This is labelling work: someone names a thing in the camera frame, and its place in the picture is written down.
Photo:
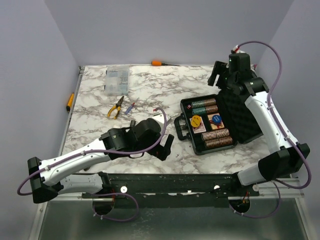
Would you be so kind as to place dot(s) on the red card deck with all-in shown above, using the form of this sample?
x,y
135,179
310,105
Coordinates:
x,y
200,129

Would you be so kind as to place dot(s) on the orange handle screwdriver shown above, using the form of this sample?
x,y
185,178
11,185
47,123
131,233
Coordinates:
x,y
157,63

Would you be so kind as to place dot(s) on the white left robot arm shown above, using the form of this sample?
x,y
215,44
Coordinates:
x,y
60,175

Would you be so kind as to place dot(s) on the blue small screwdriver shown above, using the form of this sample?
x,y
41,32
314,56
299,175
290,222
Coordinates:
x,y
129,108

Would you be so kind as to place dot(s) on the green chip roll lower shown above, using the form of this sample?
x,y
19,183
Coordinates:
x,y
199,111

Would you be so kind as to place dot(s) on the yellow handle pliers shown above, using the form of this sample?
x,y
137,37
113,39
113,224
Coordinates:
x,y
117,108

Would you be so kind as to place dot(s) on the tan 10 chip roll in case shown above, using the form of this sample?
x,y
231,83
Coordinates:
x,y
221,133

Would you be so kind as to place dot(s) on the yellow big blind button in case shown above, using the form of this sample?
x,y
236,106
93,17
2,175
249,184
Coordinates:
x,y
196,116

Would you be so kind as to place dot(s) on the green chip roll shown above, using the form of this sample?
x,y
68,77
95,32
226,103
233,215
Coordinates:
x,y
198,104
199,111

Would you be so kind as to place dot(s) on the blue small blind button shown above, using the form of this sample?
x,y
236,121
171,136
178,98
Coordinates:
x,y
216,119

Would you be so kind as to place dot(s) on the black poker set case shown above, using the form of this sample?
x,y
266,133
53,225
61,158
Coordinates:
x,y
242,126

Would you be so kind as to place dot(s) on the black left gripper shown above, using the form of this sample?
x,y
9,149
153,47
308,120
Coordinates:
x,y
165,150

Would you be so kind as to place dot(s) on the clear plastic organizer box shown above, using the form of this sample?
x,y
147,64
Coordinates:
x,y
116,80

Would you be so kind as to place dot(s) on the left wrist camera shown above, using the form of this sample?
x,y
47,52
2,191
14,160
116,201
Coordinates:
x,y
159,117

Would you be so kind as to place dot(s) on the brown chip roll in case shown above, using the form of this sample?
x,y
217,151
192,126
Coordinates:
x,y
210,102
211,109

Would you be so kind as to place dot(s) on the green chip roll upper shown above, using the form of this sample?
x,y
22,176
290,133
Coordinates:
x,y
198,104

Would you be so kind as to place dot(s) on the brown 100 chip roll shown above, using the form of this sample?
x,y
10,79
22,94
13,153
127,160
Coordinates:
x,y
210,144
224,141

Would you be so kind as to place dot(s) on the yellow utility knife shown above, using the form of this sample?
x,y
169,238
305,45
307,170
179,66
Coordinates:
x,y
70,102

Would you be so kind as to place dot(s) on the brown chip roll lower in case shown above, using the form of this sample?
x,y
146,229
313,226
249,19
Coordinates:
x,y
211,109

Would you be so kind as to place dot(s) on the yellow big blind button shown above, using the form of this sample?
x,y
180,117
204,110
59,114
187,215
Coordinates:
x,y
196,116
195,123

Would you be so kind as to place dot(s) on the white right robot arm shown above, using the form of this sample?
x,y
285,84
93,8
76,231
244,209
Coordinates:
x,y
287,154

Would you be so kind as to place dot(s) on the brown chip roll upper in case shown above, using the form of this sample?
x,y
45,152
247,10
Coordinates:
x,y
210,102

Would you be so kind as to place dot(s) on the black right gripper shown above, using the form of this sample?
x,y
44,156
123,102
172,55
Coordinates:
x,y
220,68

